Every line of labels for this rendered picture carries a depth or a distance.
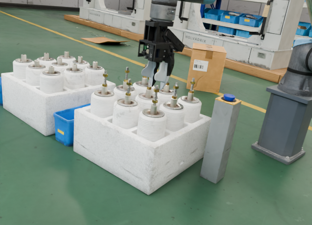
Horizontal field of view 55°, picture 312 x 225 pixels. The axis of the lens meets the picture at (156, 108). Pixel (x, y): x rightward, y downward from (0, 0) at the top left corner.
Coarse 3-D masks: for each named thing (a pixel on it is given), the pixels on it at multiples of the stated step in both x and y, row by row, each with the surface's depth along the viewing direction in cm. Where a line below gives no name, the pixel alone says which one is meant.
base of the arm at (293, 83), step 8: (288, 72) 129; (296, 72) 126; (304, 72) 124; (280, 80) 134; (288, 80) 128; (296, 80) 126; (304, 80) 125; (280, 88) 131; (288, 88) 128; (296, 88) 126; (304, 88) 126
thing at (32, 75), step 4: (28, 68) 134; (44, 68) 136; (28, 72) 134; (32, 72) 133; (36, 72) 134; (40, 72) 134; (28, 76) 135; (32, 76) 134; (36, 76) 134; (28, 80) 135; (32, 80) 135; (36, 80) 135; (32, 84) 135; (36, 84) 136
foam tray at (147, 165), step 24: (96, 120) 108; (96, 144) 111; (120, 144) 103; (144, 144) 96; (168, 144) 100; (192, 144) 115; (120, 168) 106; (144, 168) 98; (168, 168) 105; (144, 192) 101
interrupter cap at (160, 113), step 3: (150, 108) 104; (144, 111) 101; (147, 111) 102; (159, 111) 103; (162, 111) 103; (144, 114) 99; (147, 114) 99; (150, 114) 100; (156, 114) 101; (159, 114) 100; (162, 114) 101; (153, 117) 98; (156, 117) 98; (159, 117) 98
